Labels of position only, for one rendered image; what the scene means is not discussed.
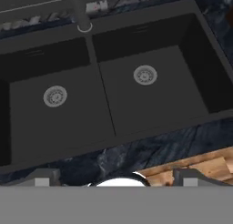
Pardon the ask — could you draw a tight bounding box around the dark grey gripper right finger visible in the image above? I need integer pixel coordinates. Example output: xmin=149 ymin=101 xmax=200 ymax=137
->
xmin=172 ymin=168 xmax=233 ymax=188

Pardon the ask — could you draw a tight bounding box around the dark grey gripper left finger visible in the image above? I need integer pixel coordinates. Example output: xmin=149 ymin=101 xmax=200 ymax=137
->
xmin=6 ymin=168 xmax=61 ymax=188

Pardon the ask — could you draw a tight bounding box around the black double-basin sink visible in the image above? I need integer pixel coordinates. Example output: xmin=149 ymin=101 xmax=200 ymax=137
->
xmin=0 ymin=0 xmax=233 ymax=175

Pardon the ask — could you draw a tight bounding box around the dark grey sink faucet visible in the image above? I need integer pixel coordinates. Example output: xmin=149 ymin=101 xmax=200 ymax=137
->
xmin=66 ymin=0 xmax=94 ymax=34

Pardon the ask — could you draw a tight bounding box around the white round plate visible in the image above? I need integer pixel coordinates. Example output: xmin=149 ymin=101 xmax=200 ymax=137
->
xmin=87 ymin=170 xmax=152 ymax=188

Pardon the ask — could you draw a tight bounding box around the white wall socket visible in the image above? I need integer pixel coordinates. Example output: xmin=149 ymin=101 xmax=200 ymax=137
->
xmin=86 ymin=0 xmax=109 ymax=14

